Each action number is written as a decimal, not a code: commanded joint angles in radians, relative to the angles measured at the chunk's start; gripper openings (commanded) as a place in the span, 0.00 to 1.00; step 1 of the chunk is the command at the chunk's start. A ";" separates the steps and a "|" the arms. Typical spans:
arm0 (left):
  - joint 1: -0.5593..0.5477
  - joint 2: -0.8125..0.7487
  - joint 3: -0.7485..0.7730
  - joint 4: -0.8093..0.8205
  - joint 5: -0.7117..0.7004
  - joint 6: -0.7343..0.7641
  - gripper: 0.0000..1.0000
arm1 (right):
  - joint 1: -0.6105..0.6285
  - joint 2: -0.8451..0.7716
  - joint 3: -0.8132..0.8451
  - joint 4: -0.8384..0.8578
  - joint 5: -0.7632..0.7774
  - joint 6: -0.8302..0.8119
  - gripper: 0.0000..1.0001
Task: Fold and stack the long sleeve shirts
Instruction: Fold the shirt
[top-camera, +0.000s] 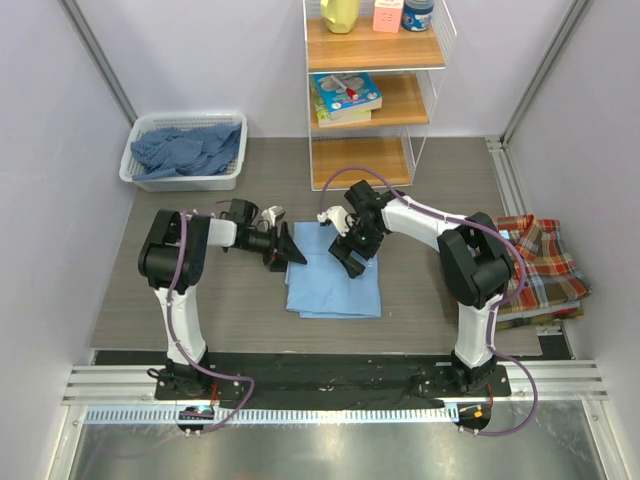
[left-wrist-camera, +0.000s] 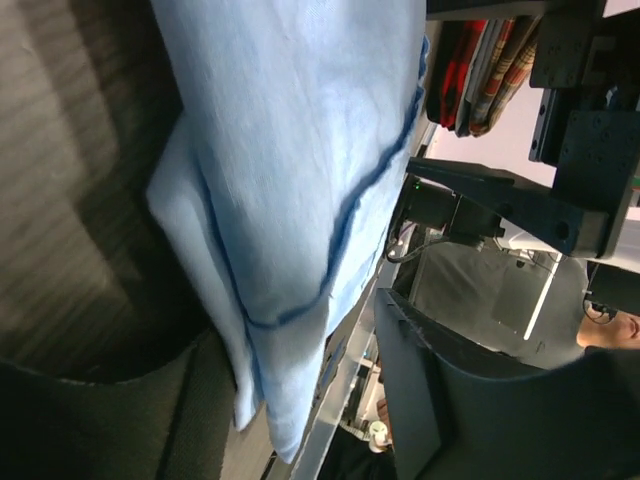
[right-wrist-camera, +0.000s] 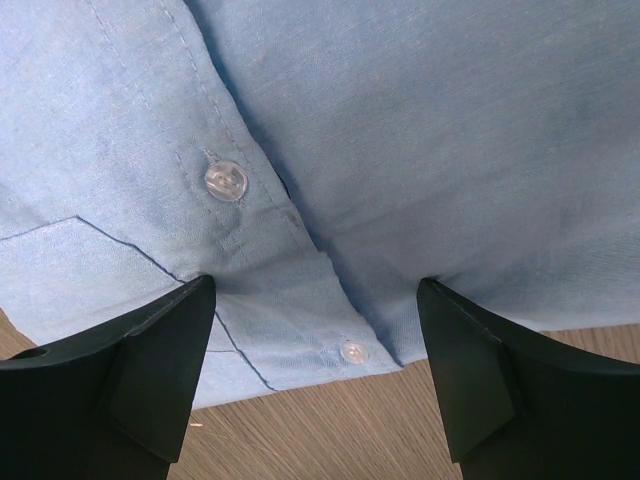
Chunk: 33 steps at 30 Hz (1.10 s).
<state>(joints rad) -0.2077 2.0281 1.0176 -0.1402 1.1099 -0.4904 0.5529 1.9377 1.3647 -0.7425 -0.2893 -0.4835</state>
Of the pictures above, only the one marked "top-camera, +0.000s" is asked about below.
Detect red plaid folded shirt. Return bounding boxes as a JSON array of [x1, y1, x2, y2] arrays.
[[494, 214, 592, 316]]

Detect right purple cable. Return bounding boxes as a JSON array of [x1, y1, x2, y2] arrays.
[[319, 166, 540, 438]]

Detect white plastic basket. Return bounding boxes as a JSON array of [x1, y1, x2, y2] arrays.
[[119, 111, 248, 192]]

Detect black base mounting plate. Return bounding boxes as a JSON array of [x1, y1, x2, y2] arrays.
[[94, 349, 512, 406]]

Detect green book underneath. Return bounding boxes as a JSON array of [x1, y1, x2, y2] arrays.
[[311, 89, 372, 128]]

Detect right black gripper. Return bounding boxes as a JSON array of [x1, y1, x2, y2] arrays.
[[330, 215, 385, 278]]

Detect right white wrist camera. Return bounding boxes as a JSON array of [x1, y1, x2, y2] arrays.
[[316, 206, 357, 237]]

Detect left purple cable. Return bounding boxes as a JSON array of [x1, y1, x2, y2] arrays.
[[166, 199, 256, 434]]

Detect yellow bottle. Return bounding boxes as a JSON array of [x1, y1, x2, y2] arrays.
[[320, 0, 360, 34]]

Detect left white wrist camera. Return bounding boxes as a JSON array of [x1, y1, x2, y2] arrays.
[[260, 205, 286, 231]]

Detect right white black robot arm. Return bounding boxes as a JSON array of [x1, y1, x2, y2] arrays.
[[317, 180, 515, 395]]

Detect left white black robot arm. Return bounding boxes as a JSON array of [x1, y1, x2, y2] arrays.
[[137, 198, 307, 399]]

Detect pink box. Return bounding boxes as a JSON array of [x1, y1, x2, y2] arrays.
[[372, 0, 404, 33]]

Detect light blue long sleeve shirt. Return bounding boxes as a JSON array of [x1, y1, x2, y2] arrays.
[[285, 222, 382, 319]]

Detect red white marker pen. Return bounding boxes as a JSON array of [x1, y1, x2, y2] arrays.
[[331, 75, 359, 101]]

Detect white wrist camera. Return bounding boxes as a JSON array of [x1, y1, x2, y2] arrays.
[[316, 206, 357, 237], [260, 205, 286, 231]]

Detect dark blue checked shirt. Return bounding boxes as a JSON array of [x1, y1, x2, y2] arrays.
[[130, 124, 242, 181]]

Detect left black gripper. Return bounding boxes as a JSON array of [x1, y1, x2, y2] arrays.
[[240, 223, 307, 273]]

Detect purple cable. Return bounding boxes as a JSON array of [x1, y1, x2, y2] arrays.
[[166, 199, 256, 434], [319, 166, 540, 438]]

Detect blue tin can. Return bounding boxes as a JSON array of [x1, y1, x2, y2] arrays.
[[401, 0, 435, 32]]

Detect white slotted cable duct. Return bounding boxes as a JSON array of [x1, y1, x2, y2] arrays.
[[84, 403, 459, 426]]

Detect white wire wooden shelf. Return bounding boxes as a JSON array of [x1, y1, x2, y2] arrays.
[[302, 1, 457, 191]]

